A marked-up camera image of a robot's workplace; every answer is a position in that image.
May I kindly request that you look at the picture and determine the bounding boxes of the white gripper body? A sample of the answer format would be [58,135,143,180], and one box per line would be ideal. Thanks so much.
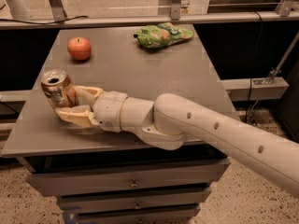
[93,91,128,133]

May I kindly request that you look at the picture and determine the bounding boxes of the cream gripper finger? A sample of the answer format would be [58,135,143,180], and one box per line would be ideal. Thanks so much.
[54,105,99,128]
[75,86,104,106]

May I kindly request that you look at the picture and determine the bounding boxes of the orange soda can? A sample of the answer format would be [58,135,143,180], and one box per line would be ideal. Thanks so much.
[41,69,78,108]

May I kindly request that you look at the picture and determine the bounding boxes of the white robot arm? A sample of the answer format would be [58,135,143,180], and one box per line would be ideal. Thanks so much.
[55,86,299,197]

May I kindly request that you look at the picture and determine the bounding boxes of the red apple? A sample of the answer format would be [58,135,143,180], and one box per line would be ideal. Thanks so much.
[67,37,92,61]

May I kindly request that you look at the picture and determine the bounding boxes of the grey drawer cabinet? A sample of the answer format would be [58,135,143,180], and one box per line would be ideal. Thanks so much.
[0,23,249,224]

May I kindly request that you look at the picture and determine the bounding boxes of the top grey drawer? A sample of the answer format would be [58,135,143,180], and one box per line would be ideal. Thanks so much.
[27,159,230,196]

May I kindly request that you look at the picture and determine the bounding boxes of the grey drawer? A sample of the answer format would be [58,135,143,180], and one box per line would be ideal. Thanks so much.
[58,185,211,214]
[27,159,230,196]
[76,204,199,224]

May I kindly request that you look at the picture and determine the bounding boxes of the green chip bag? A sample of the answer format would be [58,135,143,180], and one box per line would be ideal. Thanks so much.
[134,22,193,49]

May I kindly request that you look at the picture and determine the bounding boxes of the white pipe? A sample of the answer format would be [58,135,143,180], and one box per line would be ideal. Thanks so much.
[4,0,30,19]

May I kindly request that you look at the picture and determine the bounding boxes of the middle grey drawer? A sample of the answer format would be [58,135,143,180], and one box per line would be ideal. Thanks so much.
[58,185,211,214]

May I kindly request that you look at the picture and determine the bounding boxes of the bottom grey drawer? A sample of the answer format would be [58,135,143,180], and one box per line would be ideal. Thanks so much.
[76,204,199,224]

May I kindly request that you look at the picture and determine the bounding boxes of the diagonal metal strut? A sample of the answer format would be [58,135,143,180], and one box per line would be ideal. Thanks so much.
[263,31,299,85]

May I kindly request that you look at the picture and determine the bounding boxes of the black cable on rail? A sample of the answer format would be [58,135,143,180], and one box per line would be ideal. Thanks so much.
[0,14,90,25]

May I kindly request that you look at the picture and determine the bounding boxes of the grey metal rail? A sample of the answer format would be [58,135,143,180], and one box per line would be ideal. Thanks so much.
[0,11,299,30]

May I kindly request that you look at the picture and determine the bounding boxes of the left metal bracket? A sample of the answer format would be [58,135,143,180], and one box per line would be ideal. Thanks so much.
[49,0,67,22]

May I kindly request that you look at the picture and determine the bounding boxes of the metal bracket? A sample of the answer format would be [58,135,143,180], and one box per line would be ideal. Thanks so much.
[275,0,295,17]
[49,0,67,22]
[170,0,181,21]

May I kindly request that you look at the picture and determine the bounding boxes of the middle metal bracket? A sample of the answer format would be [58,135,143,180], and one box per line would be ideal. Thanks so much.
[170,0,181,21]

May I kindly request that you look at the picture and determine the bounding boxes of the right metal bracket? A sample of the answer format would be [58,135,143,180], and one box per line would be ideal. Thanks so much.
[275,0,295,17]

